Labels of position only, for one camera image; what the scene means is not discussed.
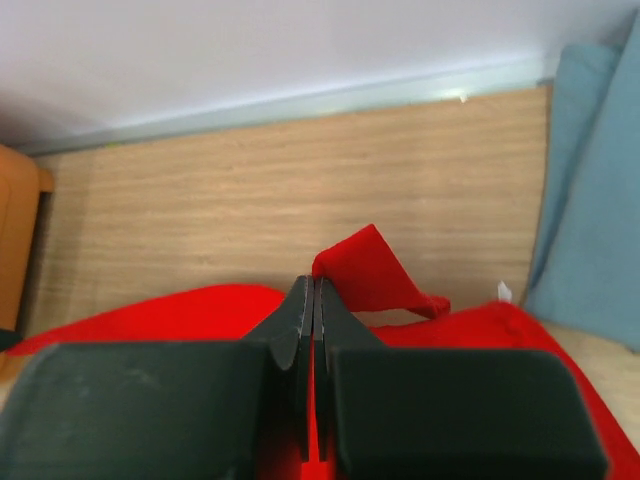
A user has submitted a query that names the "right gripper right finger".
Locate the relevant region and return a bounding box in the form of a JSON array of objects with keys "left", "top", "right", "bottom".
[{"left": 315, "top": 279, "right": 609, "bottom": 479}]

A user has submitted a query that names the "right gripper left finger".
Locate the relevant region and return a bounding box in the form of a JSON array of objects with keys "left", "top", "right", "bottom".
[{"left": 1, "top": 276, "right": 313, "bottom": 479}]

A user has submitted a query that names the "folded blue t shirt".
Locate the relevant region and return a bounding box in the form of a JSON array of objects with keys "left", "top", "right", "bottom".
[{"left": 525, "top": 14, "right": 639, "bottom": 351}]

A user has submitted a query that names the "orange plastic basket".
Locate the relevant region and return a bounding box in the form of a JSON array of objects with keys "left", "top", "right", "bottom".
[{"left": 1, "top": 145, "right": 54, "bottom": 330}]

